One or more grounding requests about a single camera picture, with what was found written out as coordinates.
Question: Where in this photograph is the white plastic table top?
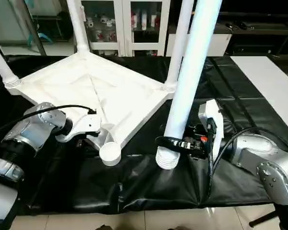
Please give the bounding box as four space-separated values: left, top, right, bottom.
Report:
4 50 178 167

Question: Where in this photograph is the white plastic table leg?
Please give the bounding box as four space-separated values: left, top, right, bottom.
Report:
163 0 195 93
0 29 21 90
156 0 224 171
66 0 91 55

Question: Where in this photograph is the black work mat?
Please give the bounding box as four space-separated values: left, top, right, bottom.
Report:
0 54 288 215

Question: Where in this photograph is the white flat panel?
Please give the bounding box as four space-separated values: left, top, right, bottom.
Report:
230 56 288 140

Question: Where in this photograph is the white drawer unit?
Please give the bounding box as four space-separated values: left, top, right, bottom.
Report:
166 33 232 57

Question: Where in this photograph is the blue metal stand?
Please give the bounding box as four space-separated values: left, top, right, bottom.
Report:
35 30 55 44

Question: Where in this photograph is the white glass-door cabinet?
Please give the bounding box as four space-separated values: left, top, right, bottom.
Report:
72 0 171 58

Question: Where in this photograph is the dark wooden TV bench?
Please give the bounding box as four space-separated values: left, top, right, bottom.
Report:
221 14 288 56

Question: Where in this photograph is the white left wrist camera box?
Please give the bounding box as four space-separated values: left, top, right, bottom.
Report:
55 111 103 144

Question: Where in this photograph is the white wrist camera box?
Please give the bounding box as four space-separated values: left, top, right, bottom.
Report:
198 99 225 160
55 111 103 144

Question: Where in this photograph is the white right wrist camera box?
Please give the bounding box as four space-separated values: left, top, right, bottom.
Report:
198 99 225 160

